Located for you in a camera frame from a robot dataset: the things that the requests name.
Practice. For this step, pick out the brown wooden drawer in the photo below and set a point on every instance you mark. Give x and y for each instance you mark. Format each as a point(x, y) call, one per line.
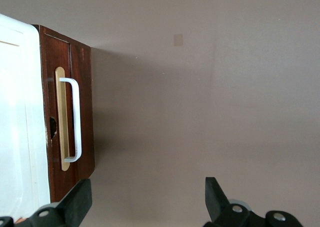
point(50, 87)

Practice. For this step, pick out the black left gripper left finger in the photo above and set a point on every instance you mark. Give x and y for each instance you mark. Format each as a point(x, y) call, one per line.
point(72, 204)

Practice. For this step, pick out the dark brown wooden cabinet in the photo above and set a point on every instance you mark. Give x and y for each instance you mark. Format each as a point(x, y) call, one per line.
point(85, 112)

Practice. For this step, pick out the white cabinet box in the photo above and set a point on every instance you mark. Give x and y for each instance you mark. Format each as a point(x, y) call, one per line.
point(17, 112)

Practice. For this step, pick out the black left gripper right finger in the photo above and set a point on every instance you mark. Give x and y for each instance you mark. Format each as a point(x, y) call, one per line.
point(216, 202)

